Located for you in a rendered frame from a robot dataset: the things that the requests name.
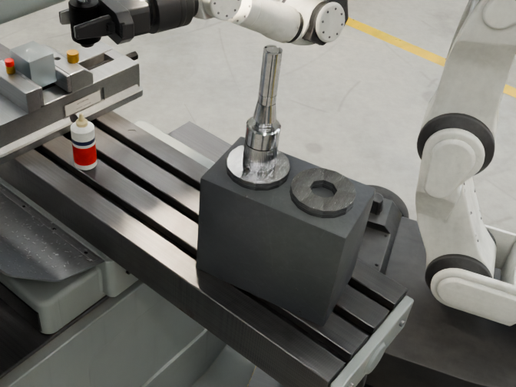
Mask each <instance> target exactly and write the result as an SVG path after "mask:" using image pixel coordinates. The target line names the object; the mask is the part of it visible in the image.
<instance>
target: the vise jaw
mask: <svg viewBox="0 0 516 387"><path fill-rule="evenodd" d="M41 46H43V47H44V48H47V49H48V50H49V51H51V52H53V53H54V60H55V72H56V78H57V81H56V82H54V83H55V84H56V85H57V86H59V87H60V88H62V89H64V90H65V91H67V92H71V93H73V92H75V91H78V90H80V89H82V88H85V87H87V86H88V85H90V84H93V83H94V79H93V73H92V72H90V71H89V70H88V69H86V68H84V67H82V66H81V65H79V64H78V63H75V64H71V63H69V62H68V60H67V57H66V56H65V55H63V54H62V53H60V52H59V51H57V50H55V49H53V48H52V47H50V46H47V45H45V44H42V45H41Z"/></svg>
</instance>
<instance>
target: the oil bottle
mask: <svg viewBox="0 0 516 387"><path fill-rule="evenodd" d="M71 141H72V149H73V156H74V165H75V166H76V168H78V169H80V170H90V169H92V168H94V167H95V166H96V165H97V152H96V143H95V134H94V125H93V124H92V123H91V122H90V121H88V120H87V119H85V118H84V115H83V114H82V113H80V114H79V118H78V119H77V120H76V122H74V123H73V124H72V125H71Z"/></svg>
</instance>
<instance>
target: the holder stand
mask: <svg viewBox="0 0 516 387"><path fill-rule="evenodd" d="M244 141H245V137H239V138H238V140H237V141H236V142H235V143H234V144H233V145H232V146H231V147H230V148H229V149H228V150H227V151H226V152H225V153H224V154H223V155H222V156H221V157H220V159H219V160H218V161H217V162H216V163H215V164H214V165H213V166H212V167H211V168H210V169H209V170H208V171H207V172H206V173H205V174H204V175H203V176H202V177H201V178H200V205H199V220H198V235H197V265H196V268H198V269H199V270H202V271H204V272H205V273H208V274H210V275H212V276H215V277H216V278H218V279H221V280H223V281H225V282H227V283H229V284H232V285H234V286H236V287H238V288H240V289H243V290H245V291H247V292H248V293H251V294H253V295H255V296H258V297H259V298H261V299H264V300H266V301H268V302H270V303H272V304H275V305H277V306H279V307H281V308H283V309H286V310H288V311H290V312H291V313H294V314H296V315H298V316H301V317H303V318H304V319H308V320H309V321H311V322H313V323H315V324H318V325H320V326H324V325H325V324H326V321H327V320H328V318H329V316H330V314H331V313H332V311H333V309H334V307H335V306H336V304H337V302H338V300H339V298H340V296H341V295H342V293H343V291H344V289H345V288H346V286H347V284H348V282H349V281H350V279H351V277H352V274H353V270H354V268H355V264H356V260H357V256H358V254H359V249H360V246H361V243H362V238H363V235H364V232H365V229H366V224H367V221H368V218H369V214H370V210H371V208H372V202H373V200H374V196H375V188H374V187H370V186H368V185H366V184H363V183H360V182H358V181H356V180H353V179H350V178H348V177H345V176H344V175H342V174H340V173H338V172H336V171H334V170H329V169H326V168H322V167H319V166H316V165H315V164H311V163H309V162H307V161H304V160H301V159H299V158H297V157H294V156H291V155H289V154H285V153H283V152H282V151H280V150H278V151H277V157H276V166H275V168H274V169H273V170H271V171H270V172H267V173H264V174H258V173H254V172H252V171H249V170H247V169H246V168H245V167H244V166H243V148H244Z"/></svg>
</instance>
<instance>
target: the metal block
mask: <svg viewBox="0 0 516 387"><path fill-rule="evenodd" d="M9 51H10V56H11V58H12V59H14V63H15V70H17V71H19V72H20V73H22V74H23V75H24V76H26V77H27V78H29V79H31V80H32V81H33V82H35V83H36V84H38V85H40V86H41V87H42V88H43V87H44V86H46V85H49V84H51V83H54V82H56V81H57V78H56V72H55V60H54V53H53V52H51V51H49V50H48V49H47V48H44V47H43V46H41V45H40V44H38V43H37V42H35V41H30V42H28V43H26V44H23V45H20V46H18V47H15V48H12V49H9Z"/></svg>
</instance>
